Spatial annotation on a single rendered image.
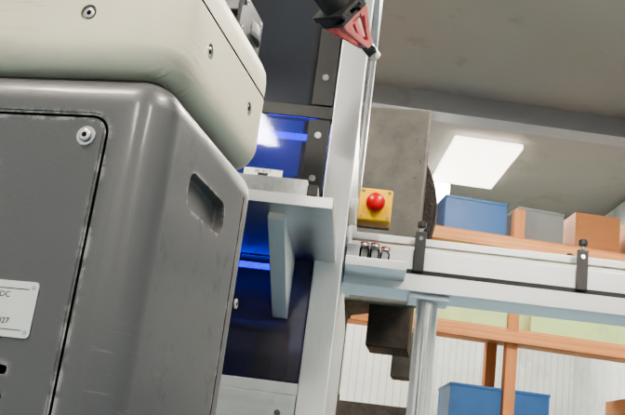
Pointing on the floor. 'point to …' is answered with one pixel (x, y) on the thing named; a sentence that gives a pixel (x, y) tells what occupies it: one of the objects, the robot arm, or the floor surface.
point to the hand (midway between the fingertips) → (364, 43)
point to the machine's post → (355, 67)
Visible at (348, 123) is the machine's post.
